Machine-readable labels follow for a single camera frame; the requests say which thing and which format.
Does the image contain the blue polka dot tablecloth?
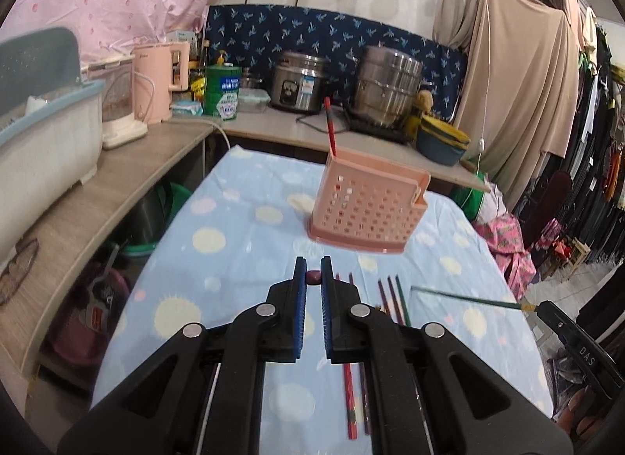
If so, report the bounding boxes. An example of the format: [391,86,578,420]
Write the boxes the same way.
[90,146,555,455]

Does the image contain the steel rice cooker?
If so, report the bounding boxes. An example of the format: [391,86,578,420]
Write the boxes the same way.
[270,51,331,114]

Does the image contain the pink electric kettle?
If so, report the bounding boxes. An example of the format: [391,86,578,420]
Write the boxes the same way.
[132,41,191,125]

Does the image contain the beige curtain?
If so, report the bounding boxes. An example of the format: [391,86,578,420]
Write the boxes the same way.
[434,0,583,214]

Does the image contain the red chopstick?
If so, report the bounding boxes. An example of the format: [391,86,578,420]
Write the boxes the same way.
[323,97,339,158]
[335,273,358,439]

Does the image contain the wet wipes pack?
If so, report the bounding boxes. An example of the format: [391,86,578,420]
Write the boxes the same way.
[171,100,204,118]

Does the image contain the brown chopstick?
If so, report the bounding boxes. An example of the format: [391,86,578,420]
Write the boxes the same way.
[387,276,404,324]

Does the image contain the blue bowl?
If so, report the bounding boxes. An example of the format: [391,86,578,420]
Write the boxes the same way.
[415,129,468,167]

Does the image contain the black induction cooker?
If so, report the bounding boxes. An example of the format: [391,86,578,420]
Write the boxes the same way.
[342,107,417,144]

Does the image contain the white countertop appliance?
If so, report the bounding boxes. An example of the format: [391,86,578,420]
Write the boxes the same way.
[80,54,148,150]

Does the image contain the steel steamer pot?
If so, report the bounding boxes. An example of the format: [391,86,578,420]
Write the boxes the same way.
[352,46,425,128]

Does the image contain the green plastic bucket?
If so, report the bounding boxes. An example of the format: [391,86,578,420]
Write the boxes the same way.
[120,181,192,260]

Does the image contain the wooden stool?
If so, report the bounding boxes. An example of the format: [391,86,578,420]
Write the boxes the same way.
[548,235,593,281]

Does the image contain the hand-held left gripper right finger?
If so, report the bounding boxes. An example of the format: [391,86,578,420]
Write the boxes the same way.
[320,256,574,455]

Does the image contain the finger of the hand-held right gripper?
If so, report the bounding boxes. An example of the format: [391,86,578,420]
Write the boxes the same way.
[534,301,582,344]

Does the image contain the white dish bin blue lid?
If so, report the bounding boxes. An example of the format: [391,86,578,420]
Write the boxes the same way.
[0,27,107,260]

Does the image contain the green tin can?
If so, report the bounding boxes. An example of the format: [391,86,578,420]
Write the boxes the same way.
[204,64,243,122]

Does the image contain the green cloth bag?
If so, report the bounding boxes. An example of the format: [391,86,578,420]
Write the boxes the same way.
[453,169,493,222]

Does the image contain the row of hanging clothes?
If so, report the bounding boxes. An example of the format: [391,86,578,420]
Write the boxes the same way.
[534,0,625,299]

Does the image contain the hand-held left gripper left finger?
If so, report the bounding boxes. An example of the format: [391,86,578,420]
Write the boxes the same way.
[57,256,308,455]

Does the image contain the glass container teal lid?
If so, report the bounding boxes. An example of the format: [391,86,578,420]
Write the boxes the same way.
[237,90,271,114]

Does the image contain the wooden kitchen counter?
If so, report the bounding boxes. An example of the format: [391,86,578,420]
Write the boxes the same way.
[171,104,492,193]

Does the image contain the yellow bowl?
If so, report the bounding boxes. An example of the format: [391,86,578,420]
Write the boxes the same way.
[421,114,471,144]

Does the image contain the wooden side shelf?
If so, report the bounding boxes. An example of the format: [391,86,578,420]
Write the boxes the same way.
[0,118,216,436]

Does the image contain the navy floral cloth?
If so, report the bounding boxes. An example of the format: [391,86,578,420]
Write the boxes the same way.
[202,4,468,122]

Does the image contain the eyeglasses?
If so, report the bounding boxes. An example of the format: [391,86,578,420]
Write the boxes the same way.
[0,237,41,308]

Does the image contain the pink plastic utensil basket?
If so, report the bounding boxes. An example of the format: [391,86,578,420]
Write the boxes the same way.
[306,149,431,254]

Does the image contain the green chopstick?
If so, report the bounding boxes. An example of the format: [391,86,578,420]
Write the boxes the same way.
[395,275,412,328]
[411,285,538,312]

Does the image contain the pink pineapple print cloth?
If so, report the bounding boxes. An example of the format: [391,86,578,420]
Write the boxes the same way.
[473,215,538,300]

